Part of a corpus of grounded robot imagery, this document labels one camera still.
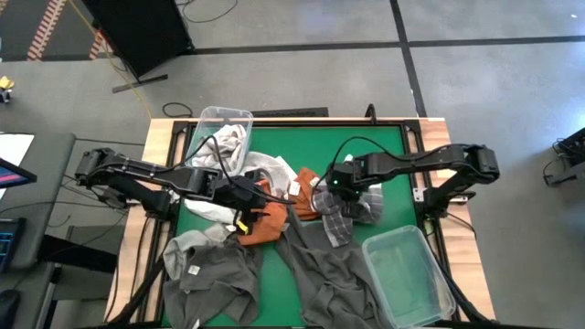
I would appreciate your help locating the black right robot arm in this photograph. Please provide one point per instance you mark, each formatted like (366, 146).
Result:
(411, 162)

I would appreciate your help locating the silver metal bracket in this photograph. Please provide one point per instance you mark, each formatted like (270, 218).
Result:
(418, 194)

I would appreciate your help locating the black panel board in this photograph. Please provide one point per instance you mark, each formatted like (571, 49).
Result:
(137, 32)

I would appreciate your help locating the black desk base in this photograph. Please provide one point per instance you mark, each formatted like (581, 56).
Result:
(77, 256)

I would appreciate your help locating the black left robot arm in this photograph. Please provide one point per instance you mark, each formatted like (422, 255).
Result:
(137, 171)

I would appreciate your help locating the black rig strut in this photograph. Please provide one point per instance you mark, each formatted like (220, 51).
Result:
(141, 290)
(457, 290)

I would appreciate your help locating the small yellow object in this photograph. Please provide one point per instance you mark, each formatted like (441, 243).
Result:
(5, 84)

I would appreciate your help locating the light grey towel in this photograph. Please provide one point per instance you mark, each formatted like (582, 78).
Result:
(178, 251)

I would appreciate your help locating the white light grey garments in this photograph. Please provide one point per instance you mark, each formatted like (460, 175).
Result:
(274, 169)

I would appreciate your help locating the black table clamp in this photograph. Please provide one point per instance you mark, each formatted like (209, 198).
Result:
(371, 114)

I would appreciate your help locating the yellow tag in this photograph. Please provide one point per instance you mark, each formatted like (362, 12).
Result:
(243, 227)

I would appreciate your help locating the black floor strip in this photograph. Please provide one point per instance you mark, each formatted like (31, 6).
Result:
(292, 112)

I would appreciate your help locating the black monitor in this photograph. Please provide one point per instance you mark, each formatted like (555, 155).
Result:
(13, 176)

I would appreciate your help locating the clear plastic bin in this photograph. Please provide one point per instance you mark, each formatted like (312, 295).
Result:
(215, 116)
(407, 274)

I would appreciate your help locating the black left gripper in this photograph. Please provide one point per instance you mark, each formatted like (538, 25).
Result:
(237, 192)

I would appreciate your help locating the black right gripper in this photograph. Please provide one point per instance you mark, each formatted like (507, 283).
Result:
(352, 176)

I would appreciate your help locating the backlit black keyboard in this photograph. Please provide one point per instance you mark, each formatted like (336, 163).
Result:
(9, 242)

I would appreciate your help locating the grey desk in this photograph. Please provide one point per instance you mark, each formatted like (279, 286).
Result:
(50, 183)

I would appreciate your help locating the white paper sheet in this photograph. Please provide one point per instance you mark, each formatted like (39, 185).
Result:
(13, 146)

